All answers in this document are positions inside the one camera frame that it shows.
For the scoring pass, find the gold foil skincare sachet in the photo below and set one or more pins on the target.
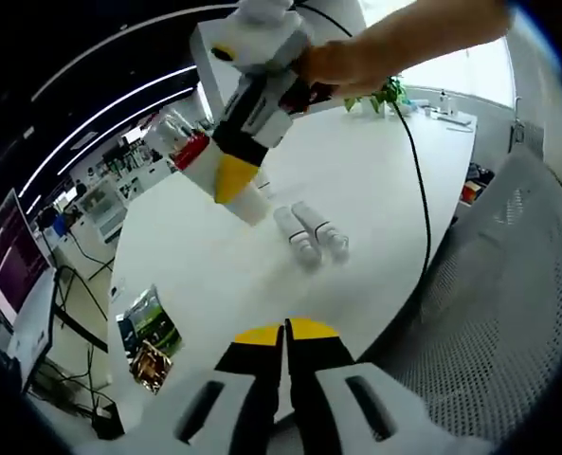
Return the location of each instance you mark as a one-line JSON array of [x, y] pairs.
[[150, 367]]

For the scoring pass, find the computer monitor purple screen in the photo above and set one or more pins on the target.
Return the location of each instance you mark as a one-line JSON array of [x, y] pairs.
[[10, 265]]

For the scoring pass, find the green silver skincare sachet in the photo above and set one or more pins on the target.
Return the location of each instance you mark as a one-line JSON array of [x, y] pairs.
[[152, 317]]

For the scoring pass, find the black floor box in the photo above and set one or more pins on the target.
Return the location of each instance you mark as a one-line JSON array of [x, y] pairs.
[[107, 419]]

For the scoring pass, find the grey mesh office chair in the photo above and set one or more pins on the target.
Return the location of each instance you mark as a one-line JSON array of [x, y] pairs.
[[498, 284]]

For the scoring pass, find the white monitor desk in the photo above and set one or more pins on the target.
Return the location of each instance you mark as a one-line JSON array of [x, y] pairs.
[[34, 341]]

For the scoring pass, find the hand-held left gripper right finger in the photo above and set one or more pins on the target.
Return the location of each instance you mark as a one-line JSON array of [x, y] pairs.
[[328, 407]]

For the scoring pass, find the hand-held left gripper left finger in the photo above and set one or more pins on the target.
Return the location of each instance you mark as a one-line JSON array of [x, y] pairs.
[[200, 403]]

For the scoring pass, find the person's right hand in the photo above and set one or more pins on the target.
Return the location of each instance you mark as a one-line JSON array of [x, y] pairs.
[[347, 66]]

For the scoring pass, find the red yellow box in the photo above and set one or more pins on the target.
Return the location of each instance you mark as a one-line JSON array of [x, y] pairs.
[[471, 193]]

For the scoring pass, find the small clear bottle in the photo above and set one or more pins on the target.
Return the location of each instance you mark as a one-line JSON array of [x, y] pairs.
[[445, 102]]

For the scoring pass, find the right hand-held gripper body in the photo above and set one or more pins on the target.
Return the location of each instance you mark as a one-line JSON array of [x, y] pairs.
[[261, 33]]

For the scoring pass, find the white papers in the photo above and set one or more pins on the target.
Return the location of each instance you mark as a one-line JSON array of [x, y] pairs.
[[451, 118]]

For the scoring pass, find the green potted plant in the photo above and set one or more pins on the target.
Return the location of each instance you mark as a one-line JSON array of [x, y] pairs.
[[385, 87]]

